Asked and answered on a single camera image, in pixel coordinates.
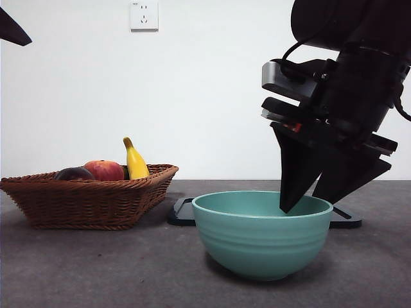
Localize yellow banana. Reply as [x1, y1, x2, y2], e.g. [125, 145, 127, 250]
[123, 137, 151, 180]

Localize teal ribbed bowl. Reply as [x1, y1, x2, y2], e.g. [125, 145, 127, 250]
[191, 190, 334, 282]

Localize brown wicker basket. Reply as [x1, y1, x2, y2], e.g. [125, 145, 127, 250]
[0, 164, 180, 230]

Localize black rectangular tray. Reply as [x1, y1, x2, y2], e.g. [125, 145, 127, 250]
[166, 197, 363, 229]

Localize white wall socket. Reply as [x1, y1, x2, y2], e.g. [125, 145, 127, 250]
[130, 1, 159, 32]

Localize dark purple plum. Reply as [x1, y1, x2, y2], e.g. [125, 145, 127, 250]
[53, 166, 96, 181]

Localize red apple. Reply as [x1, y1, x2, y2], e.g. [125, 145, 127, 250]
[83, 159, 125, 181]

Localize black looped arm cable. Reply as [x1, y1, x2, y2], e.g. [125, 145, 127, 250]
[394, 83, 411, 122]

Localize black camera cable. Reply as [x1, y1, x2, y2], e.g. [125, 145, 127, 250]
[281, 33, 341, 83]

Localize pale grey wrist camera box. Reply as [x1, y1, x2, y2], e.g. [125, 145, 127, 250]
[261, 60, 319, 103]

